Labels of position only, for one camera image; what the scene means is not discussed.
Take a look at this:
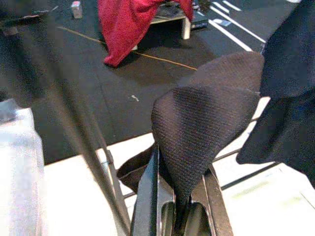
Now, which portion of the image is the black machine with white legs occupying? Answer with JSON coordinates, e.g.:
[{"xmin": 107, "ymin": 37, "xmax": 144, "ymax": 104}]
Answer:
[{"xmin": 132, "ymin": 0, "xmax": 210, "ymax": 52}]

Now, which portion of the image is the black t-shirt white print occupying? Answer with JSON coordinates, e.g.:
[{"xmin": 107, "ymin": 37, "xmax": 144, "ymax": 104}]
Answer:
[{"xmin": 117, "ymin": 51, "xmax": 265, "ymax": 236}]

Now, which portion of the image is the small grey box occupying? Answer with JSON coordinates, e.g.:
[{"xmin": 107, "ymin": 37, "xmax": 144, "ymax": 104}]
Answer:
[{"xmin": 71, "ymin": 1, "xmax": 83, "ymax": 19}]

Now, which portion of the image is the navy t-shirt gold print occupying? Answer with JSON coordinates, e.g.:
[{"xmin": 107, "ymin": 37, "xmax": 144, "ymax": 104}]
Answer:
[{"xmin": 236, "ymin": 0, "xmax": 315, "ymax": 190}]

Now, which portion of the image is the yellow floor cord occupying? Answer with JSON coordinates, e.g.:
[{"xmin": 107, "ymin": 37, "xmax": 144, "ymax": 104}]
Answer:
[{"xmin": 58, "ymin": 26, "xmax": 197, "ymax": 71}]

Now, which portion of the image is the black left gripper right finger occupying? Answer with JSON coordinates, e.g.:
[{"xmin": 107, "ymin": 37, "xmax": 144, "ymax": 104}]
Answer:
[{"xmin": 201, "ymin": 165, "xmax": 234, "ymax": 236}]

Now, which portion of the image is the grey ottoman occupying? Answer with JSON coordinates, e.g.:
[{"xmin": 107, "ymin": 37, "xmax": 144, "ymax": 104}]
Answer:
[{"xmin": 0, "ymin": 98, "xmax": 46, "ymax": 236}]

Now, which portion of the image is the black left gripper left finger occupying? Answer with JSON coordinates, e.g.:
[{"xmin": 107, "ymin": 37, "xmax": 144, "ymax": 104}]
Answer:
[{"xmin": 130, "ymin": 145, "xmax": 163, "ymax": 236}]

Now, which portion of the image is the red cloth cover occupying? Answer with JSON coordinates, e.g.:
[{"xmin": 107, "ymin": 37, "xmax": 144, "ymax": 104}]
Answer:
[{"xmin": 97, "ymin": 0, "xmax": 195, "ymax": 67}]

